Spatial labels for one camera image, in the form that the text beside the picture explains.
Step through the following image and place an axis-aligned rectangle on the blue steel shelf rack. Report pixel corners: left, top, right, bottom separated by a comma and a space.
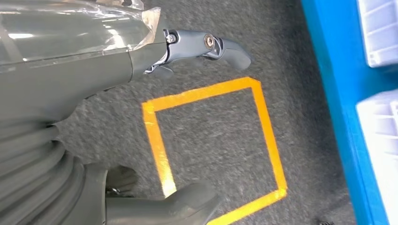
300, 0, 398, 225

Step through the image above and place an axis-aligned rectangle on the yellow floor tape square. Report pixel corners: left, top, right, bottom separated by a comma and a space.
141, 76, 288, 225

